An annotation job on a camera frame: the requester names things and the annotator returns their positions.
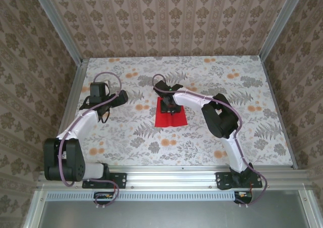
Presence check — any red square paper sheet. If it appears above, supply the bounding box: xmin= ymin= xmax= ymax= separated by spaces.
xmin=154 ymin=96 xmax=189 ymax=128

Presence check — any grey metal sheet panel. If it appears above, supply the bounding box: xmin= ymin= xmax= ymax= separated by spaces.
xmin=37 ymin=200 xmax=312 ymax=228

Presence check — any floral patterned table mat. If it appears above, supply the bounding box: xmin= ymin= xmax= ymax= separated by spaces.
xmin=62 ymin=56 xmax=295 ymax=167

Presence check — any aluminium cross beam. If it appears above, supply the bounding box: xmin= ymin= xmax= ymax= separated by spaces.
xmin=37 ymin=169 xmax=310 ymax=190

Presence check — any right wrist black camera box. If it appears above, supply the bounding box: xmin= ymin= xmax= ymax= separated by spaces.
xmin=154 ymin=80 xmax=170 ymax=92

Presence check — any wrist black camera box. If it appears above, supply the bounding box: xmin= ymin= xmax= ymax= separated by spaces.
xmin=89 ymin=82 xmax=110 ymax=104
xmin=154 ymin=80 xmax=170 ymax=92

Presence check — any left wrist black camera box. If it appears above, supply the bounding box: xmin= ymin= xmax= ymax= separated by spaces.
xmin=89 ymin=82 xmax=110 ymax=104

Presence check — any left gripper thin black cable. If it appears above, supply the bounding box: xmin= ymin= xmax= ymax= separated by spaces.
xmin=97 ymin=108 xmax=111 ymax=124

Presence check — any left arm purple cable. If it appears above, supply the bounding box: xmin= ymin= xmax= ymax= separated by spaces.
xmin=58 ymin=72 xmax=122 ymax=210

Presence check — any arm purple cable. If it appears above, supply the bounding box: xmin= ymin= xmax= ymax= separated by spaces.
xmin=58 ymin=72 xmax=122 ymax=210
xmin=152 ymin=74 xmax=269 ymax=208

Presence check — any aluminium table side rail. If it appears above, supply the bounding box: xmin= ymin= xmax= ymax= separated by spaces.
xmin=259 ymin=58 xmax=299 ymax=170
xmin=47 ymin=58 xmax=89 ymax=171

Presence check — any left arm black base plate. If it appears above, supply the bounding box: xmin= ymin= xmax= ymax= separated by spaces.
xmin=82 ymin=172 xmax=127 ymax=189

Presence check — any grey slotted cable duct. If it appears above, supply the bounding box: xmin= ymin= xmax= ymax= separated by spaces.
xmin=46 ymin=190 xmax=237 ymax=201

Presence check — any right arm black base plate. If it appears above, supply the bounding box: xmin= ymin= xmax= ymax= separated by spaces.
xmin=216 ymin=172 xmax=263 ymax=190

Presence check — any aluminium corner post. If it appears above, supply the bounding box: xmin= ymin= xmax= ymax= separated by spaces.
xmin=30 ymin=0 xmax=84 ymax=65
xmin=257 ymin=0 xmax=309 ymax=62

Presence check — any black connector board with wires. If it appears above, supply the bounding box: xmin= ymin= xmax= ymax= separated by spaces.
xmin=234 ymin=190 xmax=253 ymax=205
xmin=93 ymin=191 xmax=115 ymax=205

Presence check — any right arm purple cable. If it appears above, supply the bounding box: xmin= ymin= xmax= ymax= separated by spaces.
xmin=152 ymin=74 xmax=269 ymax=208

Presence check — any aluminium frame rail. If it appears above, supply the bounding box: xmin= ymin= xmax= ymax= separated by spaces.
xmin=23 ymin=190 xmax=47 ymax=228
xmin=299 ymin=189 xmax=320 ymax=228

